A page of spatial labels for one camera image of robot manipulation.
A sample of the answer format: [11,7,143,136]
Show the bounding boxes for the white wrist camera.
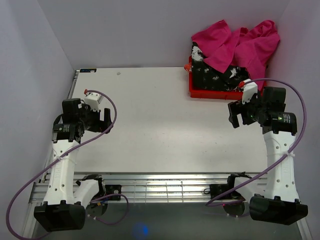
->
[83,89,104,112]
[238,78,258,105]

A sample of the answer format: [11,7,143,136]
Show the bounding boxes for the black white patterned garment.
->
[190,42,249,92]

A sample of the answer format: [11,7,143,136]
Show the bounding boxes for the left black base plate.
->
[105,184,122,201]

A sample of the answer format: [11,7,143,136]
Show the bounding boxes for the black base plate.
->
[203,183,241,200]
[105,184,122,201]

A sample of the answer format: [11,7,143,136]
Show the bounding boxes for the red plastic bin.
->
[188,57,242,100]

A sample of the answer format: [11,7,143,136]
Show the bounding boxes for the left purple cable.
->
[5,89,130,240]

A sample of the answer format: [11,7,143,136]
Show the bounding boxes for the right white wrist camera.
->
[238,78,258,105]

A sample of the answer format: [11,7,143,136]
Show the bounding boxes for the pink trousers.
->
[191,20,280,79]

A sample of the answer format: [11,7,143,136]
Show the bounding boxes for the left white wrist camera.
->
[83,89,104,112]

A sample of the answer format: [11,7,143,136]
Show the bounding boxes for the black label sticker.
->
[79,68,97,73]

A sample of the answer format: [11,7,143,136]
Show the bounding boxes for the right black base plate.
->
[203,183,241,200]

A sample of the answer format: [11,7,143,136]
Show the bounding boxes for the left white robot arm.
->
[33,93,112,232]

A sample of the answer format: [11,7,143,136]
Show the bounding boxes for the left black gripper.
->
[78,103,113,134]

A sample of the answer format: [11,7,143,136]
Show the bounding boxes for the aluminium frame rail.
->
[29,172,276,204]

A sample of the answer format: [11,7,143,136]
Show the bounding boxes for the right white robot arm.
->
[225,87,308,226]

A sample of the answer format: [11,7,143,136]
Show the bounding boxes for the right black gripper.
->
[227,91,266,129]

